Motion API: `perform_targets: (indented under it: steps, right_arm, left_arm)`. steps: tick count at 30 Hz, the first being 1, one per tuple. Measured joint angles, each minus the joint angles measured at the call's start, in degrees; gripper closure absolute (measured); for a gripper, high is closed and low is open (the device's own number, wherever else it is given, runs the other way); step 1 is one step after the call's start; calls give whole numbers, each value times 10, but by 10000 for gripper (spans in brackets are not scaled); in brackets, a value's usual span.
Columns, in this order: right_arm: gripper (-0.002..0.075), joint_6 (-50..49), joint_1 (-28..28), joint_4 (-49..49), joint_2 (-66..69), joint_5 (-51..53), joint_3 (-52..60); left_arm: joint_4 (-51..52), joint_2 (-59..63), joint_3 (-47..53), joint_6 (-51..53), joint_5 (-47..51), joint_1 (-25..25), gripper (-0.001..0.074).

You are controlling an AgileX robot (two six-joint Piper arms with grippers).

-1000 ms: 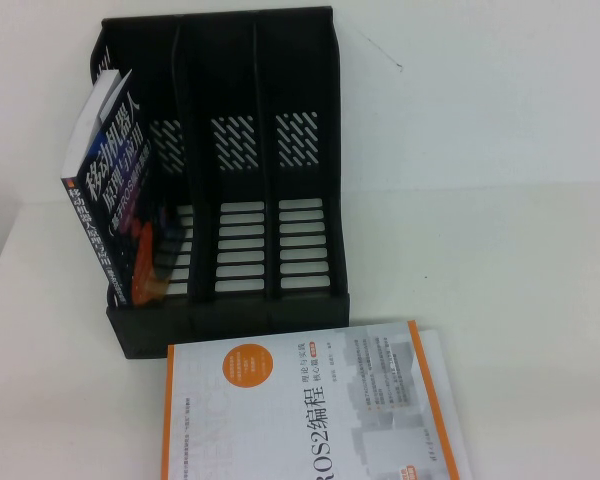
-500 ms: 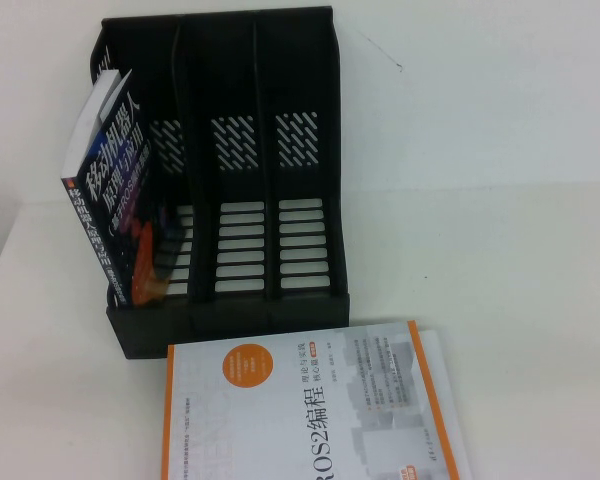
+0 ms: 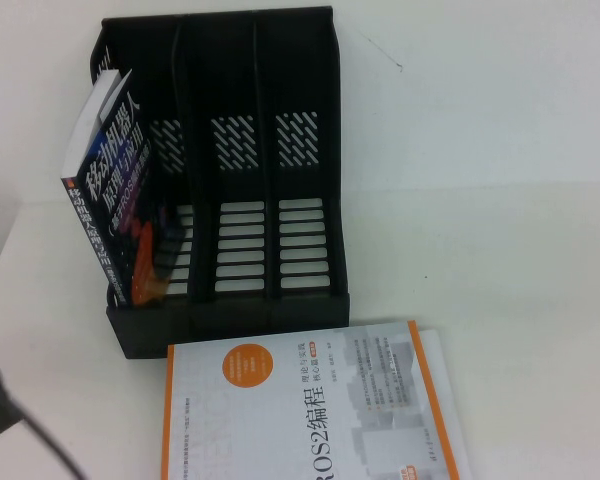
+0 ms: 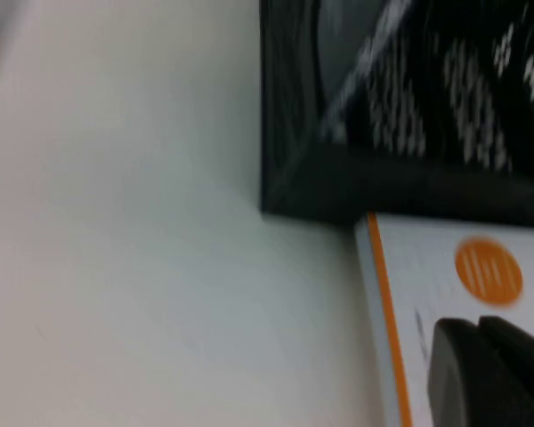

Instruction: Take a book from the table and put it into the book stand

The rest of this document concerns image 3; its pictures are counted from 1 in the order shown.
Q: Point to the white orange ROS2 book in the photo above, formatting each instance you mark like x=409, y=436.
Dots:
x=280, y=425

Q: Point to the dark blue robotics book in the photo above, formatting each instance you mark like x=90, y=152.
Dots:
x=110, y=200

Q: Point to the black plastic book stand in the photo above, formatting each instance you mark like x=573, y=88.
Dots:
x=230, y=75

